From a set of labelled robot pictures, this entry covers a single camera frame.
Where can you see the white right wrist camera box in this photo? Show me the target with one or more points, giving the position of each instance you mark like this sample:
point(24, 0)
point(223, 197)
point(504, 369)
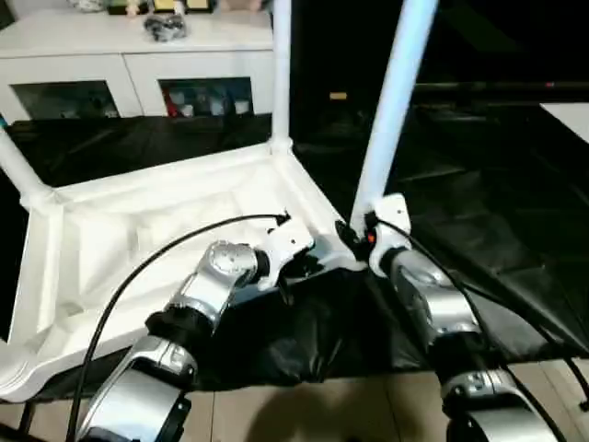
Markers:
point(391, 212)

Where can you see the long black metal bar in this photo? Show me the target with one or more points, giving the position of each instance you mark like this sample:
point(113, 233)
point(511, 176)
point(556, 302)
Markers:
point(497, 87)

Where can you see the white flat sheet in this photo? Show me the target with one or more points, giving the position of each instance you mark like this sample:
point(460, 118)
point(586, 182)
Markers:
point(570, 117)

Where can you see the black work mat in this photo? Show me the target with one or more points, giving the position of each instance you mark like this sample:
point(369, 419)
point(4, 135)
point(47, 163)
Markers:
point(322, 331)

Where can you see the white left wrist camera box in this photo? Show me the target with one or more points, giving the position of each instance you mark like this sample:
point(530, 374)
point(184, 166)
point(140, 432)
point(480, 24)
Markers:
point(290, 239)

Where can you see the black folding table frame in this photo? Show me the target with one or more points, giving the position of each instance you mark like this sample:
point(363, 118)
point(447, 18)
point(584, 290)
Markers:
point(27, 419)

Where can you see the red bottle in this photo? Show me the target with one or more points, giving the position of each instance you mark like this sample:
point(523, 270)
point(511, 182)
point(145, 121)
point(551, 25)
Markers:
point(172, 103)

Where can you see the gold framed plaque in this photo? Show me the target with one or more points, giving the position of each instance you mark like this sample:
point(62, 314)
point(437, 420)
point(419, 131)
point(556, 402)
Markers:
point(165, 4)
point(200, 5)

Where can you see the white plastic table top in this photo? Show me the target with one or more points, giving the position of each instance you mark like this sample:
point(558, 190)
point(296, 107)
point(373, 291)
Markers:
point(138, 207)

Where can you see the white cabinet with glass doors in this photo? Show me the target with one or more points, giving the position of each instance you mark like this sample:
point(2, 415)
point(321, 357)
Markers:
point(69, 60)

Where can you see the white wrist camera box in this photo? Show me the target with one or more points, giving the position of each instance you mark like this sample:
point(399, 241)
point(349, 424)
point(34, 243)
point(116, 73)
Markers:
point(391, 212)
point(290, 239)

